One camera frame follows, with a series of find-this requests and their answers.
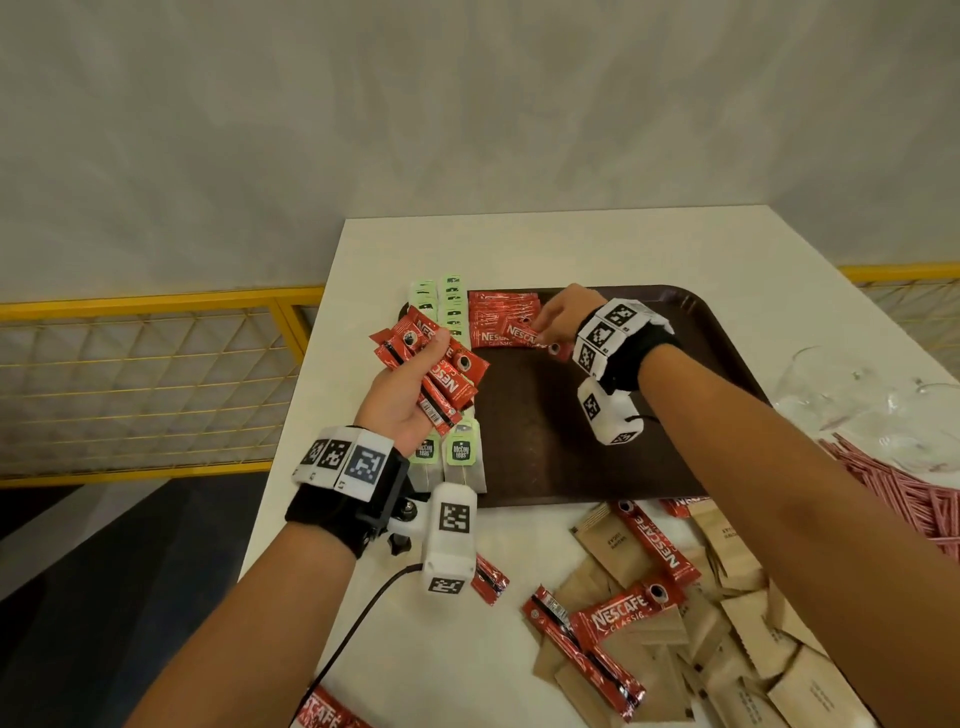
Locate clear glass cups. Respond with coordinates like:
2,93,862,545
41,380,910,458
772,344,960,474

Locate pile of brown sugar packets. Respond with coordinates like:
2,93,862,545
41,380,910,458
532,498,879,728

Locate brown plastic tray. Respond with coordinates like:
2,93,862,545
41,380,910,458
397,284,770,510

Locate person's right hand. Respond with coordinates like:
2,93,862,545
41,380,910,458
530,283,609,350

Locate marker cube on right wrist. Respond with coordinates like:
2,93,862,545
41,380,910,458
577,377,645,448

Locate person's left forearm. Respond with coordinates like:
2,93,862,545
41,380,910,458
127,522,358,728

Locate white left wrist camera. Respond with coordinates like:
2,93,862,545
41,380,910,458
386,482,479,598

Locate wristband with marker tiles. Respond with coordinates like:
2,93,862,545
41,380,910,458
572,298,684,395
284,425,410,560

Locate pile of red Nescafe sachets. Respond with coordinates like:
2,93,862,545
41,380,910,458
288,494,710,728

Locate person's right forearm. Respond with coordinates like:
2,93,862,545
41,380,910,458
637,346,960,728

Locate person's left hand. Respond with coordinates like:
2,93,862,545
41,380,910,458
353,327,453,457

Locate right wristband with marker tiles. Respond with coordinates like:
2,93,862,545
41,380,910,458
572,298,684,395

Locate pile of pink stirrer sticks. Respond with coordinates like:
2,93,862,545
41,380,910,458
817,433,960,564

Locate neat rows of tea bags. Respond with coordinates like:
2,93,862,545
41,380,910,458
404,273,489,496

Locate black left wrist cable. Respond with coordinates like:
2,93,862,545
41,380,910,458
288,563,424,728

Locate left wristband with marker tiles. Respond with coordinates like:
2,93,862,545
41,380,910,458
284,425,410,560

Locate row of red Nescafe sachets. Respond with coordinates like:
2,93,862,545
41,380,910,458
467,290,543,350

